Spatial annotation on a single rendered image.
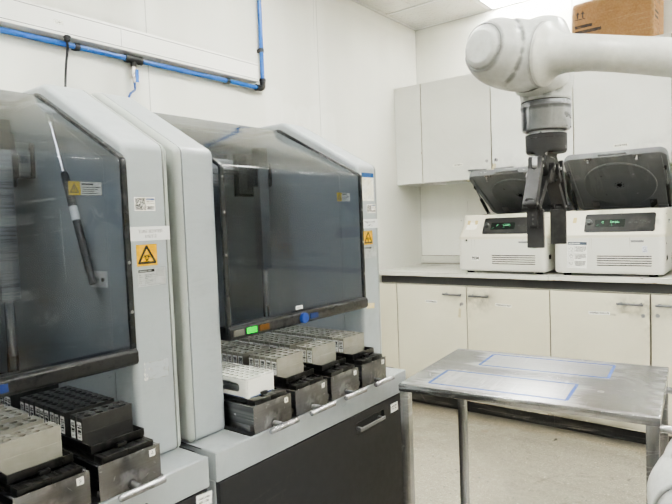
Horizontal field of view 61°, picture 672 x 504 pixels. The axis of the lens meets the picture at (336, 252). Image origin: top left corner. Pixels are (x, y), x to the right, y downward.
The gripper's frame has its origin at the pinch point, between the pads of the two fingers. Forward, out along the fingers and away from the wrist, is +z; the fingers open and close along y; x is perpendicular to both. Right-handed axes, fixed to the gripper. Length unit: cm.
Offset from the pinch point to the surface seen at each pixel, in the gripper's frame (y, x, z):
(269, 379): -7, 70, 35
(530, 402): 17.4, 10.1, 38.3
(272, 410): -10, 66, 42
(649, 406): 26.7, -12.8, 38.0
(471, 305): 219, 116, 51
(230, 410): -17, 74, 42
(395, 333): 219, 173, 73
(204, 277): -22, 75, 7
